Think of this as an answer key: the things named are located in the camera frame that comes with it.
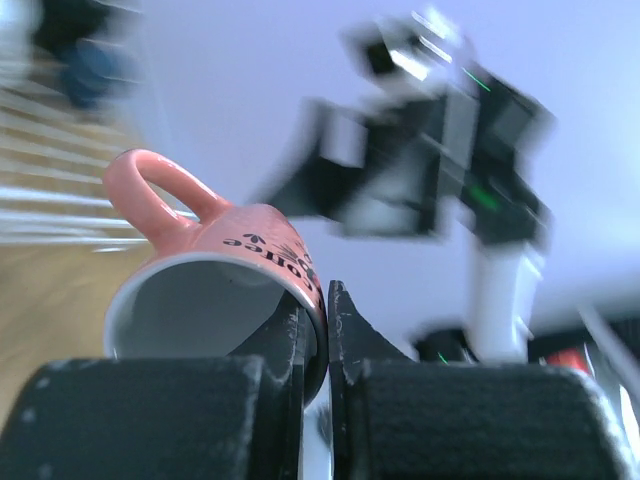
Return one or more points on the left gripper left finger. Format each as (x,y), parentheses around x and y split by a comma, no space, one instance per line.
(232,417)

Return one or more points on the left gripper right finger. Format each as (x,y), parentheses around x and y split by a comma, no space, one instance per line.
(395,418)

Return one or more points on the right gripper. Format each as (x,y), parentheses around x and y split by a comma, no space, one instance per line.
(412,154)

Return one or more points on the pink mug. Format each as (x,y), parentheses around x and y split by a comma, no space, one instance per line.
(217,273)

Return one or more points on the small dark blue mug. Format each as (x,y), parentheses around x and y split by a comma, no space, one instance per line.
(92,70)

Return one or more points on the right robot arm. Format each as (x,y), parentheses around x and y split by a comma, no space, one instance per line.
(510,223)

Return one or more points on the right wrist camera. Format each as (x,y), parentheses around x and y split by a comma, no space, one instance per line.
(415,55)

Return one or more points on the white wire dish rack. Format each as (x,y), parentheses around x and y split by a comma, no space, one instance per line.
(53,157)

